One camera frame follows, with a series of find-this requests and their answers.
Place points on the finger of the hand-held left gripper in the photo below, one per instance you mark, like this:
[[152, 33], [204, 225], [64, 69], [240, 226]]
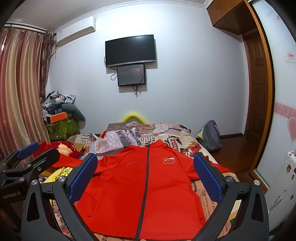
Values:
[[29, 150], [44, 158]]

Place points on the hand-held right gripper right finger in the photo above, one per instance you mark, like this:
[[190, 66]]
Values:
[[208, 178]]

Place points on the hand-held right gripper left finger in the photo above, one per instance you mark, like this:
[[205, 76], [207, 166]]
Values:
[[84, 176]]

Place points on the red zip jacket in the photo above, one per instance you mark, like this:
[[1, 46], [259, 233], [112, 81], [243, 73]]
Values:
[[129, 185]]

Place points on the red plush toy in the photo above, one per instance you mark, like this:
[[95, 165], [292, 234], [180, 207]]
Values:
[[74, 148]]

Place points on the grey checked cloth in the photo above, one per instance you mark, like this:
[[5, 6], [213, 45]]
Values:
[[96, 148]]

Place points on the green patterned bag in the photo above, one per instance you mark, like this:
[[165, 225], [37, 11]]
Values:
[[62, 129]]

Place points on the grey backpack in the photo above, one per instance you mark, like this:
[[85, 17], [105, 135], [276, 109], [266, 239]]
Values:
[[211, 136]]

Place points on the orange box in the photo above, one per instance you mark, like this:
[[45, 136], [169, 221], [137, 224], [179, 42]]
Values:
[[59, 117]]

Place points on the dark grey pillow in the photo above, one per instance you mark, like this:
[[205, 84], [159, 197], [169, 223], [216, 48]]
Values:
[[75, 112]]

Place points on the pile of assorted clutter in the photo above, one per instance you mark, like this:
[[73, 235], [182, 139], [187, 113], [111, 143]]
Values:
[[55, 99]]

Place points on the striped pink curtain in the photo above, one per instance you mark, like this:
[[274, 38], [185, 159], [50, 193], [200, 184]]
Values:
[[20, 81]]

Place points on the newspaper print bed cover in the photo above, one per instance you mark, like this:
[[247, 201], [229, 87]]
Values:
[[138, 132]]

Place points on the white object with stickers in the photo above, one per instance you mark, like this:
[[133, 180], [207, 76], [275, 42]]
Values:
[[282, 185]]

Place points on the brown wooden door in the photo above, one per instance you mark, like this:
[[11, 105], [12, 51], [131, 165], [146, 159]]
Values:
[[255, 92]]

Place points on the white air conditioner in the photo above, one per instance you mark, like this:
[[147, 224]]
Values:
[[76, 31]]

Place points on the pink paper note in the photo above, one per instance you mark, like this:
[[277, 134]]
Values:
[[290, 56]]

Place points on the wooden overhead cabinet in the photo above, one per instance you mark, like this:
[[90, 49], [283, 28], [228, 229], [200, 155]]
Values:
[[226, 14]]

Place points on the small black wall monitor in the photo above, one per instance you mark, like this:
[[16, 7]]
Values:
[[130, 75]]

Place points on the white curtain rail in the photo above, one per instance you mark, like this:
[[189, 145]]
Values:
[[25, 26]]

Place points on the black wall television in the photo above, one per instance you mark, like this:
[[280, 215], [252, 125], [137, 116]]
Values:
[[130, 49]]

